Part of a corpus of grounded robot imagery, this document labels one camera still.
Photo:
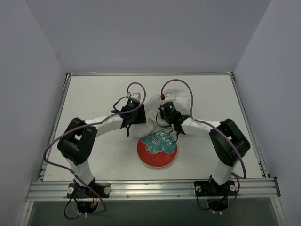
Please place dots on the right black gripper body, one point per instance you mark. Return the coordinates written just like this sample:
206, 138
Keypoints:
166, 115

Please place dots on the red and teal plate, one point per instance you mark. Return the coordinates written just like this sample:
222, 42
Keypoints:
157, 150

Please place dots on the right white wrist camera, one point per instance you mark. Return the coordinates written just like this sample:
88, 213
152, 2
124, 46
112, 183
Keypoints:
167, 97

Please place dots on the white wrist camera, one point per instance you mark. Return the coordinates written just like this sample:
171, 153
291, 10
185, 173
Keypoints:
136, 96
167, 97

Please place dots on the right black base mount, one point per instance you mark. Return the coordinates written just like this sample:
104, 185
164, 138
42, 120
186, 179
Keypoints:
220, 198

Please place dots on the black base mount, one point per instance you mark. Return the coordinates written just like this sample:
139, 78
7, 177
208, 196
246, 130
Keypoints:
86, 201
220, 198

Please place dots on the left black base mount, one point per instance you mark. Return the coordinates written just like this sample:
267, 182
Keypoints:
86, 201

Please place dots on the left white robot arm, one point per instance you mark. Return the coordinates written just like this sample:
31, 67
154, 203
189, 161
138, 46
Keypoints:
77, 146

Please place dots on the aluminium front rail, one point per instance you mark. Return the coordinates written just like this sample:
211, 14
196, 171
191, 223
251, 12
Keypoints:
152, 190

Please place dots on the white translucent plastic bag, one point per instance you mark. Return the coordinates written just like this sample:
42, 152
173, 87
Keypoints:
180, 100

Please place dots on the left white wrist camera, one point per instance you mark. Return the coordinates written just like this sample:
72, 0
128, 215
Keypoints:
136, 96

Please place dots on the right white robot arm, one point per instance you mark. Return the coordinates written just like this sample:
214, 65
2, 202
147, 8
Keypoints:
229, 143

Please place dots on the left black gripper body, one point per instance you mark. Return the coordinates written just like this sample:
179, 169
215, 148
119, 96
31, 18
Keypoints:
139, 114

